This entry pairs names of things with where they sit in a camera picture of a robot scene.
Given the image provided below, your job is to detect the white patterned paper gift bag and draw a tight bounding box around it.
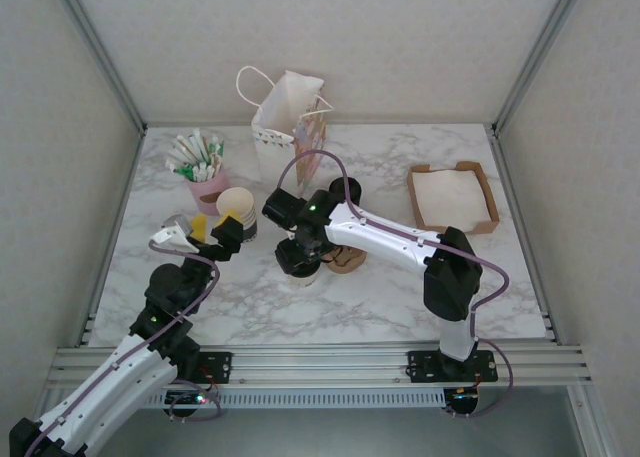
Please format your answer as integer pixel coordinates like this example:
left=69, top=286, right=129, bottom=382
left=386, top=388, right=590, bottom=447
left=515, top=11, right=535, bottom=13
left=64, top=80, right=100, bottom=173
left=236, top=65, right=335, bottom=203

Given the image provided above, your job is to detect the left aluminium side rail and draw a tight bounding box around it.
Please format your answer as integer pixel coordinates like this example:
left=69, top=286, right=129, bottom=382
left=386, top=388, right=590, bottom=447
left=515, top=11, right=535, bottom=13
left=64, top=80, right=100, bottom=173
left=74, top=126, right=147, bottom=348

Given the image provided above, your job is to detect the right black mount plate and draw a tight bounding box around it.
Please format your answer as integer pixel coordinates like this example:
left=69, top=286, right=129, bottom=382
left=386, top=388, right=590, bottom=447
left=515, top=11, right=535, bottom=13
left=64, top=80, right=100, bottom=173
left=407, top=349, right=500, bottom=383

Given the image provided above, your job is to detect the left black mount plate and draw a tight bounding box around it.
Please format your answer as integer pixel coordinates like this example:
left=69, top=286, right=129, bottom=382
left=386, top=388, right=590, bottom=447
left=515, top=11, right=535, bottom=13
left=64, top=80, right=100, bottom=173
left=194, top=350, right=234, bottom=384

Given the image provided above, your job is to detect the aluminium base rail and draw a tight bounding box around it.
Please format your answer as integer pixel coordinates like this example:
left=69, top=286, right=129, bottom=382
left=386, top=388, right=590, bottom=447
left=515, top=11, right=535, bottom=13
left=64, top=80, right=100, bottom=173
left=47, top=345, right=594, bottom=386

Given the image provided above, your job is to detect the black controller board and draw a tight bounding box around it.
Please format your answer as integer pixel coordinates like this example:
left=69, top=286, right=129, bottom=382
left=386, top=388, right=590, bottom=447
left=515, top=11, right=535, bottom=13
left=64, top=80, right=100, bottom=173
left=446, top=386, right=482, bottom=414
left=166, top=389, right=209, bottom=408

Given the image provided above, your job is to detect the stack of paper cups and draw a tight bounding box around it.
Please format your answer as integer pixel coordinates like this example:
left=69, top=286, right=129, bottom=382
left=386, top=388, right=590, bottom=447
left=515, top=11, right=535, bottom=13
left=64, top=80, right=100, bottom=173
left=215, top=187, right=259, bottom=242

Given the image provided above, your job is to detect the aluminium frame post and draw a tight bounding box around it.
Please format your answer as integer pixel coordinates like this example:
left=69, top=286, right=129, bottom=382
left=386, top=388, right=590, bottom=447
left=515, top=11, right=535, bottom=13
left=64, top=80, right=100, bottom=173
left=492, top=0, right=591, bottom=134
left=49, top=0, right=147, bottom=133

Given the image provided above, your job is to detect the black mount plate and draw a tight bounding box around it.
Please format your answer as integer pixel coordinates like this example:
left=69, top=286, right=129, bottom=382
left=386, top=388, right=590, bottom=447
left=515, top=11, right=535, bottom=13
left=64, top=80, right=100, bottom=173
left=407, top=349, right=500, bottom=383
left=194, top=350, right=234, bottom=384

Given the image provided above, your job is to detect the left aluminium frame post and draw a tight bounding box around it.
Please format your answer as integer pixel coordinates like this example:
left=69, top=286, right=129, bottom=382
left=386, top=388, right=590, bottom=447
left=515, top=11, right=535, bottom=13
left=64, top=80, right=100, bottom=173
left=49, top=0, right=147, bottom=133

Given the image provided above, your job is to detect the right aluminium frame post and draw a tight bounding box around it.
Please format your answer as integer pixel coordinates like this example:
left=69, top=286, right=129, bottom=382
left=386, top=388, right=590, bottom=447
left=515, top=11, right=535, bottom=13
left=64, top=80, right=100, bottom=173
left=492, top=0, right=591, bottom=134

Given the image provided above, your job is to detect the thin aluminium rear rail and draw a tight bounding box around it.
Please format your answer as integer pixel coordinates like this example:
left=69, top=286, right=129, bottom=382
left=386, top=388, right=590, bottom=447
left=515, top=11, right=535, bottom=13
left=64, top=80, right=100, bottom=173
left=142, top=120, right=496, bottom=129

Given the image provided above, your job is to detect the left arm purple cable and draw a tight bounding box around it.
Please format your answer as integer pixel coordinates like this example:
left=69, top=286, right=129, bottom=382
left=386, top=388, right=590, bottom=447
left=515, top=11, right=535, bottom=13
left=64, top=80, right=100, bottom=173
left=22, top=241, right=225, bottom=457

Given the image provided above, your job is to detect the grey slotted cable duct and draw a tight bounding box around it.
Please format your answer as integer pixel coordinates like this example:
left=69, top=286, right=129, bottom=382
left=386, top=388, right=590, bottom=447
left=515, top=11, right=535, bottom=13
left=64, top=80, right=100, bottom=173
left=144, top=389, right=447, bottom=409

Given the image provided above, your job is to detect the pink stick holder cup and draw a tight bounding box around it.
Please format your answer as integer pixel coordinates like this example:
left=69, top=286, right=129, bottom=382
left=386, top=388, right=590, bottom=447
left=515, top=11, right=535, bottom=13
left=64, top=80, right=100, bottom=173
left=187, top=169, right=231, bottom=216

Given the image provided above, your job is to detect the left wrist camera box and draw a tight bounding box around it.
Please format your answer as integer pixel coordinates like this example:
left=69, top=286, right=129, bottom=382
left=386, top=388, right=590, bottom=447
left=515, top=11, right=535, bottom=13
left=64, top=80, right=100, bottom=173
left=149, top=214, right=195, bottom=252

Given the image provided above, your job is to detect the brown cardboard tray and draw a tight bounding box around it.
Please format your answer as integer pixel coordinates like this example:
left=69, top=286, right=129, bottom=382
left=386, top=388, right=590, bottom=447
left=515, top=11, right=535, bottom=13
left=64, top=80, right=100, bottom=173
left=406, top=160, right=501, bottom=237

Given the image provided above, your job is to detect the brown pulp cup carrier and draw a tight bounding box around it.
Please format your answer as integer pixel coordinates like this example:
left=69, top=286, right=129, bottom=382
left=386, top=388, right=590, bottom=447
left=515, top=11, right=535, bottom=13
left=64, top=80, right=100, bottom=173
left=322, top=244, right=369, bottom=277

